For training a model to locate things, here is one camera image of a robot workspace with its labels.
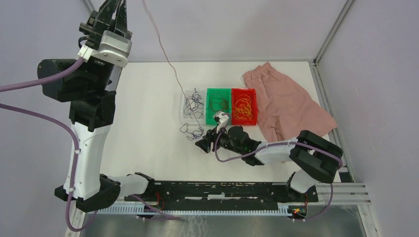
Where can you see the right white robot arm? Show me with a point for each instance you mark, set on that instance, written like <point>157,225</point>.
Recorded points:
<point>317,158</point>

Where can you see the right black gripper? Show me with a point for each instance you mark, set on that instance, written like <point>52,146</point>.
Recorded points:
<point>204,144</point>

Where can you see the white slotted cable duct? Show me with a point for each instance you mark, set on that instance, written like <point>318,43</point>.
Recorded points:
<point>140,209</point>

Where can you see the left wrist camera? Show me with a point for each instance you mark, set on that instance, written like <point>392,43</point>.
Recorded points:
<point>113,49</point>

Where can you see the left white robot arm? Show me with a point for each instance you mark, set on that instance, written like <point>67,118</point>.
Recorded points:
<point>83,83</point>

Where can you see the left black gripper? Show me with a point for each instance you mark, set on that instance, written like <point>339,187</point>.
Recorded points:
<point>99,21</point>

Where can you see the red plastic bin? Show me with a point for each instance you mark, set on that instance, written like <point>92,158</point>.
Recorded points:
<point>244,106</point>

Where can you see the pink cloth shorts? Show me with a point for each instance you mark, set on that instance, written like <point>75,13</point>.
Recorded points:
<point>285,108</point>

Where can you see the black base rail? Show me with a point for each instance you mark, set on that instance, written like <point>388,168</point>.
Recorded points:
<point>223,196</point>

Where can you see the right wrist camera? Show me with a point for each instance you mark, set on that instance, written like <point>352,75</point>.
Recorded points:
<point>222,119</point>

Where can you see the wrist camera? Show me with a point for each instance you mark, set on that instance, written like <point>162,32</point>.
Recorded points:
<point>113,49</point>
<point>222,119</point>

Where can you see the clear plastic bin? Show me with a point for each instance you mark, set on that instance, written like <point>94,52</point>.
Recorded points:
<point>193,107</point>

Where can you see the green plastic bin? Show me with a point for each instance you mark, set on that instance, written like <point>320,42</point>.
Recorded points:
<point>218,99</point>

